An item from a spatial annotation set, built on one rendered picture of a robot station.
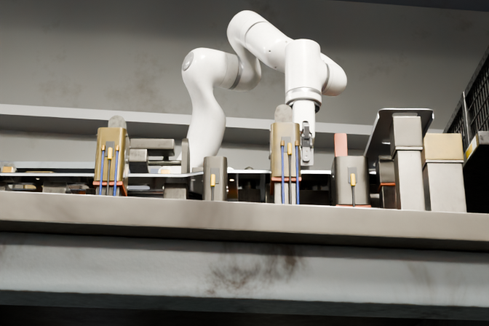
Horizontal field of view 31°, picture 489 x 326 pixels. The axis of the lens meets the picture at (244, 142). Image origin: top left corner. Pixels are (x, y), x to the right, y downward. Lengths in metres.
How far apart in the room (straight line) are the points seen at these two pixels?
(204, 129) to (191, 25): 3.12
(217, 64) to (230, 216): 1.31
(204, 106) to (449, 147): 0.82
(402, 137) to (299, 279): 0.50
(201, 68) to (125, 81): 2.93
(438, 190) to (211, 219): 0.78
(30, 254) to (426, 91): 4.61
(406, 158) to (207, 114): 0.97
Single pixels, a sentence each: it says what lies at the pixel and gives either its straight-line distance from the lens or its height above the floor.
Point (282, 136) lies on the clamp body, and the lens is 1.72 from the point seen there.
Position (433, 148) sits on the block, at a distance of 1.84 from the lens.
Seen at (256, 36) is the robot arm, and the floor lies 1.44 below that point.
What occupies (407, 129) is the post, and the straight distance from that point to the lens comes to 1.58.
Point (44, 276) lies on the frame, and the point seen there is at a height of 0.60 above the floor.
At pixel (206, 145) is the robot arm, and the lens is 2.43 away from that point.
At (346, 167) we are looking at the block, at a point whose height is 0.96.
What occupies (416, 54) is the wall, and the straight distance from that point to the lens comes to 5.71.
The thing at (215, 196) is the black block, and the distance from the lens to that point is 1.72.
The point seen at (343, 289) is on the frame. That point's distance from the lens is 1.17.
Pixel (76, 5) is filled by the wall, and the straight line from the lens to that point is 5.57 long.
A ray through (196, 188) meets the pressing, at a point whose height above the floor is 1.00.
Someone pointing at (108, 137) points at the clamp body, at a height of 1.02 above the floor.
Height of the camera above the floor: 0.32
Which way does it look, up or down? 23 degrees up
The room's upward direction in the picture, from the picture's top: straight up
